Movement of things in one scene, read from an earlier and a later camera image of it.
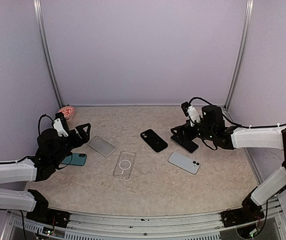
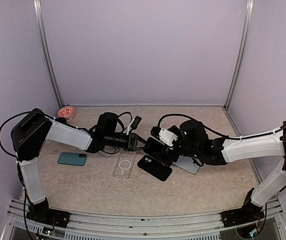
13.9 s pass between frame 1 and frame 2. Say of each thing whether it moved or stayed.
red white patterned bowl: stayed
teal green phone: stayed
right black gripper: moved
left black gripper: moved
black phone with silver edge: moved
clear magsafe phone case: stayed
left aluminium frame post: stayed
